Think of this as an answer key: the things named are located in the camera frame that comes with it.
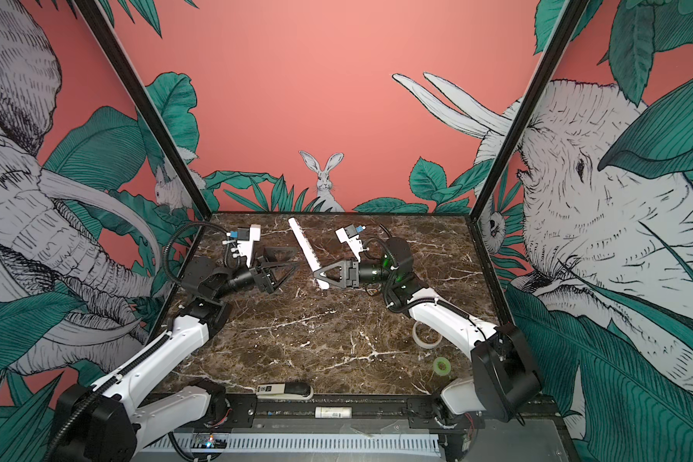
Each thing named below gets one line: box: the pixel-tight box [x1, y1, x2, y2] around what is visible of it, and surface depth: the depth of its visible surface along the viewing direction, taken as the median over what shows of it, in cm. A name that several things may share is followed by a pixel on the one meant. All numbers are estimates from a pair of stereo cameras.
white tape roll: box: [411, 320, 443, 349], surface depth 88 cm
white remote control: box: [287, 217, 331, 289], surface depth 65 cm
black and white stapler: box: [255, 382, 314, 401], surface depth 76 cm
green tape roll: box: [433, 357, 452, 377], surface depth 83 cm
